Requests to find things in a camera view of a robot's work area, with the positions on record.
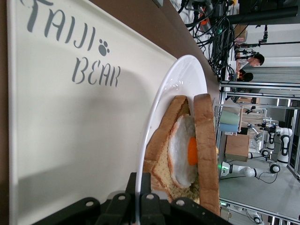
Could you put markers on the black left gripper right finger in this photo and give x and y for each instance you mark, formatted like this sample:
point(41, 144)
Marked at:
point(152, 211)

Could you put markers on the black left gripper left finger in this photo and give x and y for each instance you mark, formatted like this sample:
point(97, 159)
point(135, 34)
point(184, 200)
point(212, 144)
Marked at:
point(117, 211)

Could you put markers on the toy fried egg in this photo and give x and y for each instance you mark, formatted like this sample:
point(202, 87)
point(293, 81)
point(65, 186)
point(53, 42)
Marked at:
point(180, 152)

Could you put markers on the toast bread slice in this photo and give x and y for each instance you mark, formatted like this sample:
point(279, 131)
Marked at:
point(206, 152)
point(161, 140)

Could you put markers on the white round plate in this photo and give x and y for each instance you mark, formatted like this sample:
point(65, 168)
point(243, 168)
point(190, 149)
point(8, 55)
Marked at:
point(182, 75)

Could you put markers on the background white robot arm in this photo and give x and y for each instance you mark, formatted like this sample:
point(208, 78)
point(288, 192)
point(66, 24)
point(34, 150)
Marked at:
point(284, 145)
point(254, 216)

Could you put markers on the cream bear print tray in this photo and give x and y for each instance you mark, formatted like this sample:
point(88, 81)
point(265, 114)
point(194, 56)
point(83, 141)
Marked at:
point(70, 140)

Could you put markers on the brown cardboard box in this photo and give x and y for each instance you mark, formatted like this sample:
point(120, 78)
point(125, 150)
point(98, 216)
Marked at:
point(236, 147)

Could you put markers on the light blue cup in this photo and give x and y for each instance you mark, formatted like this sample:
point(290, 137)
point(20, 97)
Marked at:
point(228, 129)

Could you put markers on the pale green cup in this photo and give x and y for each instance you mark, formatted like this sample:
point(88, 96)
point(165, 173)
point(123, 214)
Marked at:
point(228, 117)

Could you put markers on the person with black hair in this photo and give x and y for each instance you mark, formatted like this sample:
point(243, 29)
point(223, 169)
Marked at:
point(255, 59)
point(246, 77)

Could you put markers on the aluminium cell frame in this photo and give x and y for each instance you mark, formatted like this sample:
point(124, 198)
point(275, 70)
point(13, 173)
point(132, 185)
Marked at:
point(257, 85)

